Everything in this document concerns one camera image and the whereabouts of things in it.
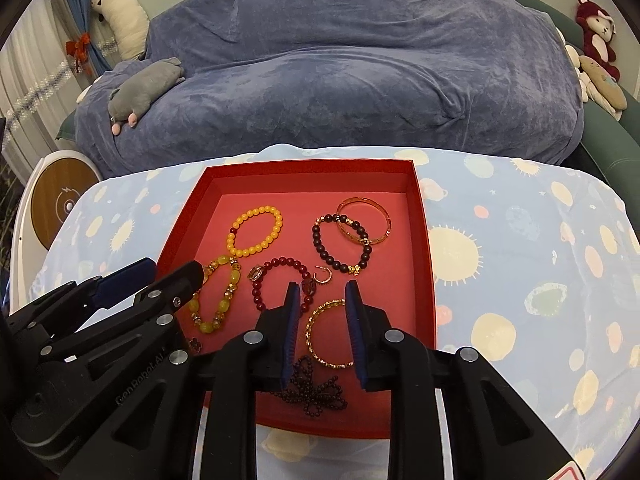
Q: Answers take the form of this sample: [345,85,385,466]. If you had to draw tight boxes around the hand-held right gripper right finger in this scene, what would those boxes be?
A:
[344,280,581,480]

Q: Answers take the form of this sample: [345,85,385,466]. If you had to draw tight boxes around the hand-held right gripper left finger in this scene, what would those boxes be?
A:
[65,281,302,480]

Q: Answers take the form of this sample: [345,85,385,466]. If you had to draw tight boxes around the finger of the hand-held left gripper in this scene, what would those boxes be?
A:
[7,257,158,343]
[47,260,205,363]

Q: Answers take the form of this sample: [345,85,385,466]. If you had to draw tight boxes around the wide gold bangle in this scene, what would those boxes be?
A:
[305,298,357,368]

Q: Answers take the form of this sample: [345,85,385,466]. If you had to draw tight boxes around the red bead bracelet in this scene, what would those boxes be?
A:
[249,256,317,312]

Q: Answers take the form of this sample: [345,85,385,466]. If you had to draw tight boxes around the yellow-green crystal bead bracelet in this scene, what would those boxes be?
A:
[189,255,242,335]

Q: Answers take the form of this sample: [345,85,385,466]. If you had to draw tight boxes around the dark purple bead necklace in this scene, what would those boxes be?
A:
[270,355,349,418]

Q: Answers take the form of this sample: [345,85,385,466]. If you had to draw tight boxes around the yellow bead bracelet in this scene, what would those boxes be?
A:
[226,205,283,258]

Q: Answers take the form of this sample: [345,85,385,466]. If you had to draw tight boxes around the red cardboard box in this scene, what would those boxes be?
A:
[156,159,438,440]

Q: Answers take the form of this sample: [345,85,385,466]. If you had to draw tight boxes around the white round wooden-top device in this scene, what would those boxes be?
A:
[11,149,103,311]

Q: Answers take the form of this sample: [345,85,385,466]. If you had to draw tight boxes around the thin gold bangle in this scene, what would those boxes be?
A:
[336,197,392,246]

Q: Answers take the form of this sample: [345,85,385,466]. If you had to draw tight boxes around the dark green cushion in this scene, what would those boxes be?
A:
[55,110,81,142]

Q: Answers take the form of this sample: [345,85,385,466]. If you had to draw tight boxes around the grey plush toy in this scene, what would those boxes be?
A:
[108,57,186,136]

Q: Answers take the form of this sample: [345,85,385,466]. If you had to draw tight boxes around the white curtain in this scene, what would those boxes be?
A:
[0,35,83,161]

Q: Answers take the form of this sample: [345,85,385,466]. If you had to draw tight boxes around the blue curtain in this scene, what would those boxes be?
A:
[50,0,118,81]

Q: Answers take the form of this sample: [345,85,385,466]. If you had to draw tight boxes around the red ribbon bow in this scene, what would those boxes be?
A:
[65,32,93,61]

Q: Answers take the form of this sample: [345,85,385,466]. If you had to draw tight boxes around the white cow plush toy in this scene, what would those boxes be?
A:
[90,0,151,62]

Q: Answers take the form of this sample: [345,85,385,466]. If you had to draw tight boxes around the beige plush toy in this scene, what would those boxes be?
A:
[582,55,628,111]

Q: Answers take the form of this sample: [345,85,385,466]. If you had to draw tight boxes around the red plush toy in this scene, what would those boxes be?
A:
[575,0,621,81]

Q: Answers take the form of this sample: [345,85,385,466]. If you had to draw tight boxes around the dark bead bracelet gold charm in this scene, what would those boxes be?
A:
[311,213,373,277]

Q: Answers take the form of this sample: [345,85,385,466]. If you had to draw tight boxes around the dark green bed frame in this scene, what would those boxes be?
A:
[510,0,640,221]

